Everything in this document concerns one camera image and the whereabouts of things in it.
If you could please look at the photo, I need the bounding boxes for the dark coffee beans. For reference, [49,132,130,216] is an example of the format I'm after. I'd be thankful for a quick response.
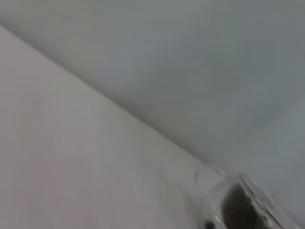
[204,182,270,229]

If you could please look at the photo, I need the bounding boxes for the clear glass cup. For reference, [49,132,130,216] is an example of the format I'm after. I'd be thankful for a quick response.
[185,167,305,229]

